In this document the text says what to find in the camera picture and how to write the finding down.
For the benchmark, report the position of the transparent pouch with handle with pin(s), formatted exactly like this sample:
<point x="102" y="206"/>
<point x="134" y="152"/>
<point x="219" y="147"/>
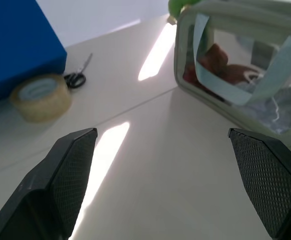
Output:
<point x="235" y="15"/>

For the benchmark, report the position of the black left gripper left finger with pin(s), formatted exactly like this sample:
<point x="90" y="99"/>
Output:
<point x="60" y="190"/>

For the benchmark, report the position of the clear packing tape roll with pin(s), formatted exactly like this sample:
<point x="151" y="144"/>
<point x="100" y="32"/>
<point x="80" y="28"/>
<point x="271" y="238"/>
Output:
<point x="41" y="98"/>

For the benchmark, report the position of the blue box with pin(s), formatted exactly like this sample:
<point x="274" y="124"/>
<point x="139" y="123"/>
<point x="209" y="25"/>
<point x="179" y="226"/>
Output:
<point x="15" y="50"/>

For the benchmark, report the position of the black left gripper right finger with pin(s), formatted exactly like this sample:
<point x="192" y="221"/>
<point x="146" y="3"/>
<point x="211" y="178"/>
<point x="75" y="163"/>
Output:
<point x="268" y="180"/>

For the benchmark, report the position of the green plush toy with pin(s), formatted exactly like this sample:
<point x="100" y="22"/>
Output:
<point x="176" y="6"/>

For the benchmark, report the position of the brown plush toy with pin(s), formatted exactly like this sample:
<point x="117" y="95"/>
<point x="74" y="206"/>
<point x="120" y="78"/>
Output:
<point x="225" y="65"/>

